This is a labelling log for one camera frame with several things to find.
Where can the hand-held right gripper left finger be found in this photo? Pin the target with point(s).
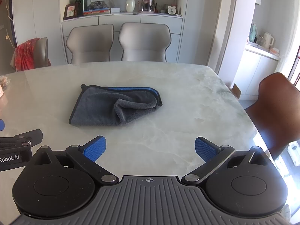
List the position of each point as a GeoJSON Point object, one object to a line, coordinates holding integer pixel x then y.
{"type": "Point", "coordinates": [95, 148]}

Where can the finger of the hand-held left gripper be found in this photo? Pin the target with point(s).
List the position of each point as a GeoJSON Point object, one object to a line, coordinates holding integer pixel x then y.
{"type": "Point", "coordinates": [30, 137]}
{"type": "Point", "coordinates": [1, 125]}

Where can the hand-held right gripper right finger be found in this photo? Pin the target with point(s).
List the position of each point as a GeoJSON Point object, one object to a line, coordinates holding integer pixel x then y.
{"type": "Point", "coordinates": [205, 147]}

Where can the grey towel with blue side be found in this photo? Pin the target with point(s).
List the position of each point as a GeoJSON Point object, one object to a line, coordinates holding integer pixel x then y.
{"type": "Point", "coordinates": [98, 107]}

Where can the pink object with dried flowers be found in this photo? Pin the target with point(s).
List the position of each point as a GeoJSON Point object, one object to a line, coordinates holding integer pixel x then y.
{"type": "Point", "coordinates": [2, 86]}

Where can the cardboard box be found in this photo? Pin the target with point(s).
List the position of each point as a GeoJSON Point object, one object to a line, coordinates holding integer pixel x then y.
{"type": "Point", "coordinates": [236, 91]}

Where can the red patterned cloth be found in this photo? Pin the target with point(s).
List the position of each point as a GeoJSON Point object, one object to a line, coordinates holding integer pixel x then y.
{"type": "Point", "coordinates": [27, 55]}

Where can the brown leather chair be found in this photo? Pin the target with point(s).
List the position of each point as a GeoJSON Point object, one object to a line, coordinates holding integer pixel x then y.
{"type": "Point", "coordinates": [276, 107]}

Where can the grey chair with draped cloth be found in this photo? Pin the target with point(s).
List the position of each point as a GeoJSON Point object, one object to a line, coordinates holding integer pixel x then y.
{"type": "Point", "coordinates": [43, 51]}

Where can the white kitchen counter cabinet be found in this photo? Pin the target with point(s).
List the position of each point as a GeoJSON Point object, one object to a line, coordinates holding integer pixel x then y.
{"type": "Point", "coordinates": [260, 70]}

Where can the branch with gold leaves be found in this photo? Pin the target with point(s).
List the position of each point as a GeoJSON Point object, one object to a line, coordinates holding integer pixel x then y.
{"type": "Point", "coordinates": [9, 25]}

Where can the grey upholstered dining chair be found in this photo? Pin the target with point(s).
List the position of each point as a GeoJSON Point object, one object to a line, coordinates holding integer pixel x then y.
{"type": "Point", "coordinates": [90, 44]}
{"type": "Point", "coordinates": [144, 42]}

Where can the teal vase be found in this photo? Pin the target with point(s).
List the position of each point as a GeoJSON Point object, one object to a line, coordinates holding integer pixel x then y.
{"type": "Point", "coordinates": [252, 34]}

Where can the white electric kettle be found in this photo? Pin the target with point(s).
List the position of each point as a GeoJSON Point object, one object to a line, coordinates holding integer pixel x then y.
{"type": "Point", "coordinates": [267, 39]}

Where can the stack of books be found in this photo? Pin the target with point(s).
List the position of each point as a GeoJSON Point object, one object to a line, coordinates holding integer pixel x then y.
{"type": "Point", "coordinates": [97, 11]}

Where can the white card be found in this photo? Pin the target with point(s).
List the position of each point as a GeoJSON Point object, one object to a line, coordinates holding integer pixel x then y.
{"type": "Point", "coordinates": [115, 10]}

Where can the white twin-bell alarm clock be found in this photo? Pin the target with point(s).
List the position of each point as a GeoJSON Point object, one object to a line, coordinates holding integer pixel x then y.
{"type": "Point", "coordinates": [171, 10]}

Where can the white ceramic vase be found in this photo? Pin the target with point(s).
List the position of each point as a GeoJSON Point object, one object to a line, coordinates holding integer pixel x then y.
{"type": "Point", "coordinates": [130, 3]}

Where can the dark wooden picture frame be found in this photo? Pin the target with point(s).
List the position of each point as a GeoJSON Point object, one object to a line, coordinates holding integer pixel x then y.
{"type": "Point", "coordinates": [69, 11]}

